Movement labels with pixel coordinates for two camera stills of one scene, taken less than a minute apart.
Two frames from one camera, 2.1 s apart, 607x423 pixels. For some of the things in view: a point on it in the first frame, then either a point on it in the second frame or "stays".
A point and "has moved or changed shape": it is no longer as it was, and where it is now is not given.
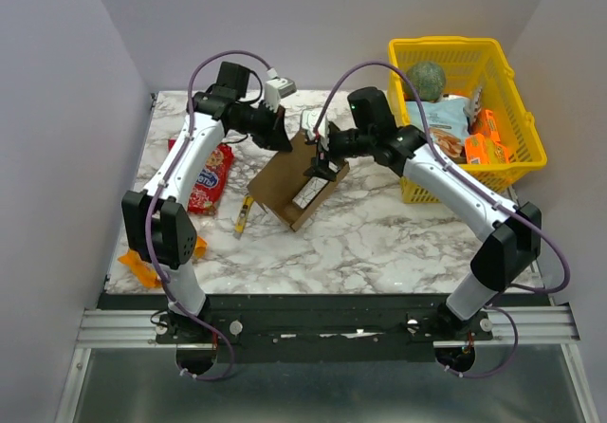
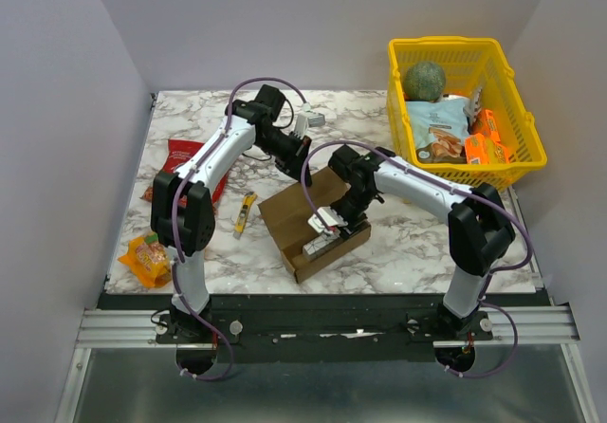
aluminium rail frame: (542, 326) stays
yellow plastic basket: (470, 64) stays
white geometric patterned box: (309, 192) to (316, 247)
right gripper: (324, 147) to (349, 221)
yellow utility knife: (246, 207) stays
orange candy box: (482, 151) stays
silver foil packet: (472, 106) stays
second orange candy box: (487, 124) stays
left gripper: (273, 137) to (292, 164)
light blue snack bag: (448, 122) stays
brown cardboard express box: (281, 181) has moved or changed shape
